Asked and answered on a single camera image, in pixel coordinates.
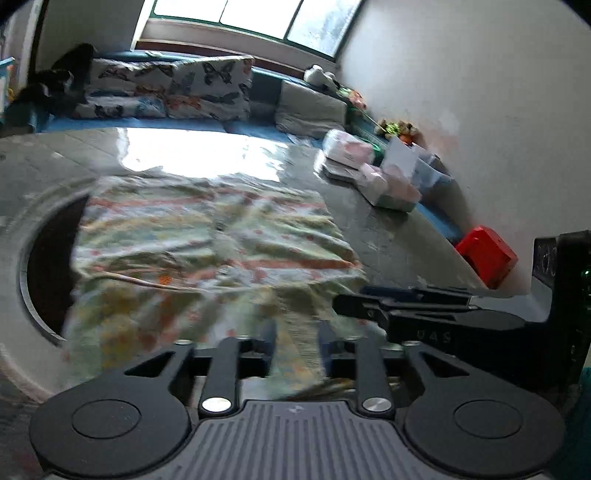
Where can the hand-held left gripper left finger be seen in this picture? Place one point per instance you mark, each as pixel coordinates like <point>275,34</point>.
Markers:
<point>265,348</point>

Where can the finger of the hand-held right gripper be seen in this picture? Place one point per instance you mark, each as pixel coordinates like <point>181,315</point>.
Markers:
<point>438,330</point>
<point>415,291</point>

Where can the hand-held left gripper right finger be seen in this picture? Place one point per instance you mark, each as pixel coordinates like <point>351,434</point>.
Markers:
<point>328,348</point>

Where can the pastel patterned fleece pants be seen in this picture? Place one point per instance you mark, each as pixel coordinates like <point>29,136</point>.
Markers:
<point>207,258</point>

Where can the red plastic box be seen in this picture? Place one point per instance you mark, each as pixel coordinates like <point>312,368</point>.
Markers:
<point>487,256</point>

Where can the pastel tissue box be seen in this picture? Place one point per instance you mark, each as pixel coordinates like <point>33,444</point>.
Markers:
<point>388,191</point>

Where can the white paper sheet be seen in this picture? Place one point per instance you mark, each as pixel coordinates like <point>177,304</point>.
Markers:
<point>400,159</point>

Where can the flat grey book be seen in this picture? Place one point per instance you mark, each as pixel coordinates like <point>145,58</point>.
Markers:
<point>339,174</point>

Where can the pink tissue pack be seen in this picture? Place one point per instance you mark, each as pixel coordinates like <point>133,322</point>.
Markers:
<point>346,150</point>

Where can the small brown plush toys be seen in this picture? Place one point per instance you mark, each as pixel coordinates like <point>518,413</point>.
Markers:
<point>397,129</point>

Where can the colourful plush toys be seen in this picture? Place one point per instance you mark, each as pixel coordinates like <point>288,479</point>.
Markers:
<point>355,99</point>

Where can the grey cushion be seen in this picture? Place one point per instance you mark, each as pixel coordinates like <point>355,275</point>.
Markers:
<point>309,110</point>

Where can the panda plush toy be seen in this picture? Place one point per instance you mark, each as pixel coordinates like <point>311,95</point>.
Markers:
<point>321,77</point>

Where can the round built-in black stove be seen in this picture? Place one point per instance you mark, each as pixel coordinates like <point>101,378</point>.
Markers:
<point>41,277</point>

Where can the blue bench sofa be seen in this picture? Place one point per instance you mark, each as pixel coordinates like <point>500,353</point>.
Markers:
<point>258,97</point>

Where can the butterfly print pillow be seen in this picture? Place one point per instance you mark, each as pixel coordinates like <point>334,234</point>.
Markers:
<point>210,87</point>
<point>124,87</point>

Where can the green framed window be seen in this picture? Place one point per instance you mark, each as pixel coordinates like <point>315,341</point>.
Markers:
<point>240,18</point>

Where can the dark clothing pile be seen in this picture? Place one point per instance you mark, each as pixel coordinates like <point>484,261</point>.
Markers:
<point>51,83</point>

